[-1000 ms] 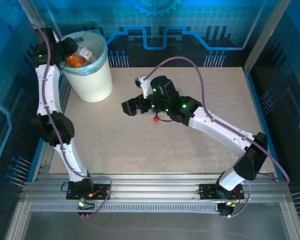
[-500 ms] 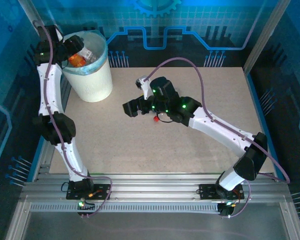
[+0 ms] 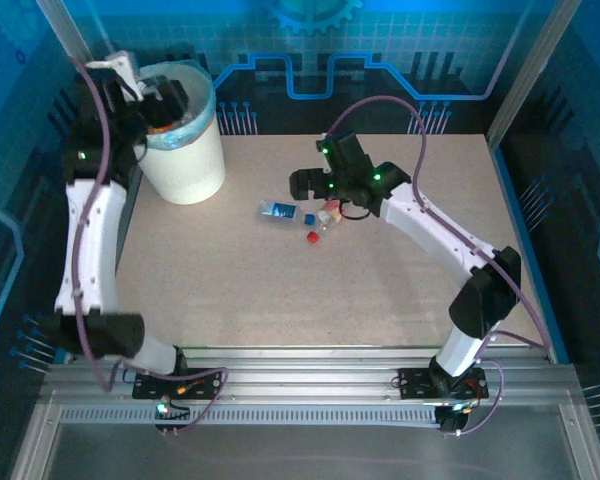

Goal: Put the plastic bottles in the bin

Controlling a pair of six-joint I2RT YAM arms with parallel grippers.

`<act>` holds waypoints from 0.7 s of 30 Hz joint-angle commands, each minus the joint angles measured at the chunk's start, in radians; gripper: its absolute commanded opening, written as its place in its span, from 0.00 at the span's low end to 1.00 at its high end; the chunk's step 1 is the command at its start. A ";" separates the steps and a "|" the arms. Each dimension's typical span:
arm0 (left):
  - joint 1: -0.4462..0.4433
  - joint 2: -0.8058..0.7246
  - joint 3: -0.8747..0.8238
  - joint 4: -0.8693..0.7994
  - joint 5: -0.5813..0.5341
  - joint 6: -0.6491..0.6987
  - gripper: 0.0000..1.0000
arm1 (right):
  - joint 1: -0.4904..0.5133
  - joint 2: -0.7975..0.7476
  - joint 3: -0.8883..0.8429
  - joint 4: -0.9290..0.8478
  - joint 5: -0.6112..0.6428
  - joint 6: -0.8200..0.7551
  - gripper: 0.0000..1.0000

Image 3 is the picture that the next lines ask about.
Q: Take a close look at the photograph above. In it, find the aluminium frame post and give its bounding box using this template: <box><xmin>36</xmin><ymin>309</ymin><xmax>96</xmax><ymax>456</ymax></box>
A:
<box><xmin>33</xmin><ymin>0</ymin><xmax>131</xmax><ymax>109</ymax></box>
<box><xmin>484</xmin><ymin>0</ymin><xmax>569</xmax><ymax>149</ymax></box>

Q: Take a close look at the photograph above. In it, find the aluminium front rail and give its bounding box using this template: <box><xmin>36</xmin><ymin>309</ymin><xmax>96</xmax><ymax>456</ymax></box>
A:
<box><xmin>39</xmin><ymin>344</ymin><xmax>581</xmax><ymax>409</ymax></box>

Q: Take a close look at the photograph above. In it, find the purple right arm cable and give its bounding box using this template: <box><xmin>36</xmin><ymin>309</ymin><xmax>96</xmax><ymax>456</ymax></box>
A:
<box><xmin>323</xmin><ymin>94</ymin><xmax>554</xmax><ymax>439</ymax></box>

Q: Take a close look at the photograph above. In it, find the blue plastic bin liner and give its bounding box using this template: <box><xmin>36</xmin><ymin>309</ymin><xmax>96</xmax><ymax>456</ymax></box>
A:
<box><xmin>138</xmin><ymin>58</ymin><xmax>218</xmax><ymax>152</ymax></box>

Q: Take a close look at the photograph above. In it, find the clear bottle red label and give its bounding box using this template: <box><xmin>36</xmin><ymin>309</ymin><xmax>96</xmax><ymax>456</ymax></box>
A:
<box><xmin>316</xmin><ymin>199</ymin><xmax>345</xmax><ymax>233</ymax></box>

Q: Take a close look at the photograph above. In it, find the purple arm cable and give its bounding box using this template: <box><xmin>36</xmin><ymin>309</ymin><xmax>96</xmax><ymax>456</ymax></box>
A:
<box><xmin>69</xmin><ymin>55</ymin><xmax>230</xmax><ymax>437</ymax></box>
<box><xmin>323</xmin><ymin>94</ymin><xmax>554</xmax><ymax>439</ymax></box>

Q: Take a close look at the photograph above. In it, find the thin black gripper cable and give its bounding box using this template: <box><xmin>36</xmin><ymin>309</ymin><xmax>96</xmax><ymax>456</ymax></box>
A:
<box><xmin>340</xmin><ymin>202</ymin><xmax>372</xmax><ymax>222</ymax></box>

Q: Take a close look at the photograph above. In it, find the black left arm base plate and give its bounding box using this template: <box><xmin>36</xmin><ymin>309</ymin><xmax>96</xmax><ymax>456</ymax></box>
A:
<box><xmin>131</xmin><ymin>367</ymin><xmax>225</xmax><ymax>401</ymax></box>

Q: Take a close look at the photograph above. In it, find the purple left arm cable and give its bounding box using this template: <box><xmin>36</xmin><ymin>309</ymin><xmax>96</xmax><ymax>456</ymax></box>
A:
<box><xmin>69</xmin><ymin>55</ymin><xmax>230</xmax><ymax>437</ymax></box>

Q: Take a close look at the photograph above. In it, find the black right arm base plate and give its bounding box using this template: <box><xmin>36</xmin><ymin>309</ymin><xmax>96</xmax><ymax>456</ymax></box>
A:
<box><xmin>397</xmin><ymin>367</ymin><xmax>490</xmax><ymax>401</ymax></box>

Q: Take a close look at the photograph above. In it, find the small blue packet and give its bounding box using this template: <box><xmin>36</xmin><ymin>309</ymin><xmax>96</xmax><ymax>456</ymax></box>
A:
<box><xmin>257</xmin><ymin>198</ymin><xmax>300</xmax><ymax>222</ymax></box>

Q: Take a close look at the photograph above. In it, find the white waste bin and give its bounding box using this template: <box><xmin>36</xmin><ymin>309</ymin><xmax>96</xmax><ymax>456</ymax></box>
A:
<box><xmin>139</xmin><ymin>58</ymin><xmax>228</xmax><ymax>206</ymax></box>

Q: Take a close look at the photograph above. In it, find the slotted grey cable duct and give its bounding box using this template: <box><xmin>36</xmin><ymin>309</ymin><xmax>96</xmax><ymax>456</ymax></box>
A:
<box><xmin>58</xmin><ymin>407</ymin><xmax>444</xmax><ymax>429</ymax></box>

